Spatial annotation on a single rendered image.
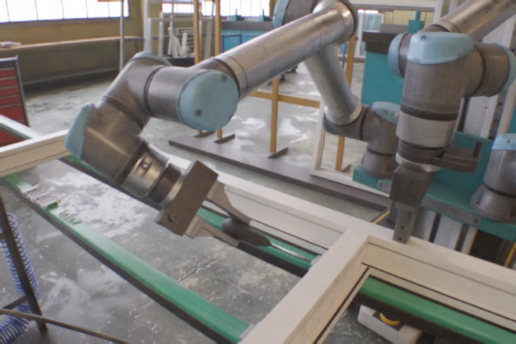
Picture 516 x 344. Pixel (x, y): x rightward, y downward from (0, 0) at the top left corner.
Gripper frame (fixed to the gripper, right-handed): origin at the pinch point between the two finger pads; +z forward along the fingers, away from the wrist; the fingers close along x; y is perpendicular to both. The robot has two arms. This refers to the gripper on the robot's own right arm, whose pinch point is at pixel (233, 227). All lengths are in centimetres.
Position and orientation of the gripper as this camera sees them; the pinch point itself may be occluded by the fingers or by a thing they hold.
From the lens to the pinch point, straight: 68.5
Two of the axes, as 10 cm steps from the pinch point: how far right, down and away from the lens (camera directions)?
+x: 4.7, -8.3, 3.1
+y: 4.3, -0.9, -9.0
